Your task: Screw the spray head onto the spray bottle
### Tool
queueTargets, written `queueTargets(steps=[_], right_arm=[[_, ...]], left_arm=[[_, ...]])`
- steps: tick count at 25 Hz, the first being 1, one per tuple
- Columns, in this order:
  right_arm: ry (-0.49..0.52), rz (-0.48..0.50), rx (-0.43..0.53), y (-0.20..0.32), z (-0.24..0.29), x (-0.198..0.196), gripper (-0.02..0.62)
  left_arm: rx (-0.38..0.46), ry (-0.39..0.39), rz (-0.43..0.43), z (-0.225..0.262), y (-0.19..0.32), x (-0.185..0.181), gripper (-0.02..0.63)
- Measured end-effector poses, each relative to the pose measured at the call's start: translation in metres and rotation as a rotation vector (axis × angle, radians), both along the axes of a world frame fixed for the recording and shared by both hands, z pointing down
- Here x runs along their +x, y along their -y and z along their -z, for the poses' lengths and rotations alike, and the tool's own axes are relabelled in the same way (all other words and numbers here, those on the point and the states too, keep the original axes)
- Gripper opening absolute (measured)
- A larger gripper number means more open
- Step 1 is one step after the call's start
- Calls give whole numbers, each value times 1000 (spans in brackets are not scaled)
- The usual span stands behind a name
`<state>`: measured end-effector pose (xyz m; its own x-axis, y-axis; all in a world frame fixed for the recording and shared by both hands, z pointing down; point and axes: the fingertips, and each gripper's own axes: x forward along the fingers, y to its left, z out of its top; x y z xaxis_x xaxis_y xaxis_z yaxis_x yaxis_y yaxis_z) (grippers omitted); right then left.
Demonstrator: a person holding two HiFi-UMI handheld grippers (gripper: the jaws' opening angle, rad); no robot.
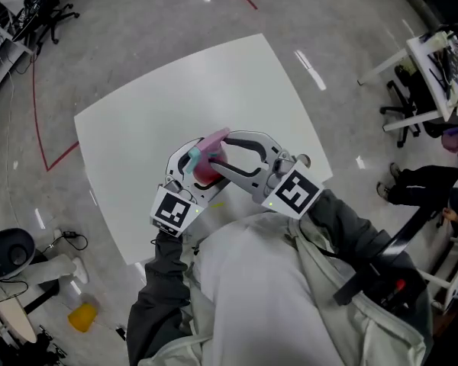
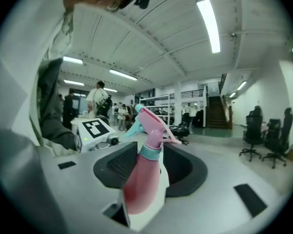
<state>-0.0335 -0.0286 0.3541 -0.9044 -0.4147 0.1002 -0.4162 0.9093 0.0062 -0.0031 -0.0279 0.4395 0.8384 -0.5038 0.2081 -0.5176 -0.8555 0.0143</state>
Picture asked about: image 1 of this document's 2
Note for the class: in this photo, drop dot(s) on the dark grey round appliance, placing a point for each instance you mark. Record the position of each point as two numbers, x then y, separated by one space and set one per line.
9 252

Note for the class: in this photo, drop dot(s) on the black chest pack red button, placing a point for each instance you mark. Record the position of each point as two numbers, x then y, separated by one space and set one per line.
389 277

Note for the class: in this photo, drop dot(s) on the white cluttered desk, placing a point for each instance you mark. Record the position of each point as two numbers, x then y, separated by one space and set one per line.
427 59

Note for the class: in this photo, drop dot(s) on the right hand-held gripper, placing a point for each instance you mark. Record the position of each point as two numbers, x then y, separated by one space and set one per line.
292 189

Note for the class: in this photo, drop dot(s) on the person's right forearm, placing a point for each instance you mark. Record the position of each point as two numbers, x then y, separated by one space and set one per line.
341 223

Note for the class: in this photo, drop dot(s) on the white metal frame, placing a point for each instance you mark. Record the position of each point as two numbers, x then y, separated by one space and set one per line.
456 277

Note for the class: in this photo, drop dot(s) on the yellow container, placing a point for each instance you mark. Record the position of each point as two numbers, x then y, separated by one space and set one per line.
82 317

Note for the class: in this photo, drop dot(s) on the person's left forearm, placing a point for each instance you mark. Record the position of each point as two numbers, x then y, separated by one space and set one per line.
158 292

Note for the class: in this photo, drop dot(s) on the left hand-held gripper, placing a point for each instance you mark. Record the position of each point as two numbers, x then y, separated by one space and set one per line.
173 210

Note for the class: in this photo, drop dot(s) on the round wooden side table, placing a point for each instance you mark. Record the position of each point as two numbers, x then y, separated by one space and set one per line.
15 318

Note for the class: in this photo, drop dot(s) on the pink spray head teal trigger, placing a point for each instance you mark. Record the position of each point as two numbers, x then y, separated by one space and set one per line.
213 140

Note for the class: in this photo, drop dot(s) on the person's torso in light clothing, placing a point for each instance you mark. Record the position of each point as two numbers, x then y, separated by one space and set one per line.
267 292

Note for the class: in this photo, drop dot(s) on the black office chair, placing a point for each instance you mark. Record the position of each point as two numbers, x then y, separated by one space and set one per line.
408 101
42 10

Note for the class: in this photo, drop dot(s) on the white floor stand foot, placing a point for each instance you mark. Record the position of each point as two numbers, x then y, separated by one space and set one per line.
55 269

